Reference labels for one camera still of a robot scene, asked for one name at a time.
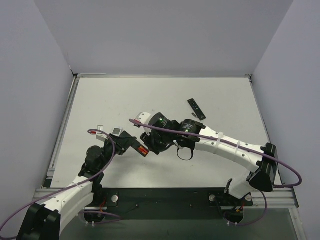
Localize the white remote control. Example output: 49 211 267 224
111 127 123 137

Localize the wide black remote control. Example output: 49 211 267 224
118 131 147 158

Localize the red orange battery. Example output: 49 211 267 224
138 146 149 156

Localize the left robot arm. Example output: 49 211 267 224
17 135 136 240

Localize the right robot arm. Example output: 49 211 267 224
134 112 278 199

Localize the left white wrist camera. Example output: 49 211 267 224
87 125 109 142

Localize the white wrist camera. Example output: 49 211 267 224
134 112 153 136
87 125 109 142

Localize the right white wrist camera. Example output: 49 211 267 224
134 112 153 136

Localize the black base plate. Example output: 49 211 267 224
83 187 253 224

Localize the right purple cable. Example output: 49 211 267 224
129 118 303 227

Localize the purple cable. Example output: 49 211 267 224
129 118 303 227
0 128 123 233

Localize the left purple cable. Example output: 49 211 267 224
0 128 123 233

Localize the aluminium front rail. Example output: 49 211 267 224
32 188 299 209

